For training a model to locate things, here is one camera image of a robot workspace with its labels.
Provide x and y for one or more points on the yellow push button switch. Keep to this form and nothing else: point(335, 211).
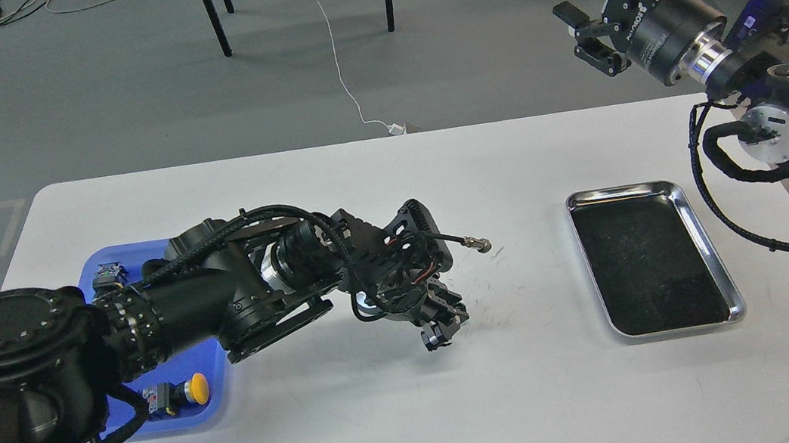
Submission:
point(168, 400)

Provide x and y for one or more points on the blue plastic tray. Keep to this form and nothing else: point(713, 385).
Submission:
point(207, 359)

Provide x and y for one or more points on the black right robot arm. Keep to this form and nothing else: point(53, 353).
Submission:
point(743, 126)

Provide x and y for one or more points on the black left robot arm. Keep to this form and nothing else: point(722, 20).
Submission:
point(66, 363)

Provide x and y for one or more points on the silver metal tray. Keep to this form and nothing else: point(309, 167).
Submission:
point(655, 270)

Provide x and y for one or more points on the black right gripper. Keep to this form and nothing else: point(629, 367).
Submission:
point(653, 34)

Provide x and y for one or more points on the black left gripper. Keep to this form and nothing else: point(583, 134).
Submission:
point(430, 303)

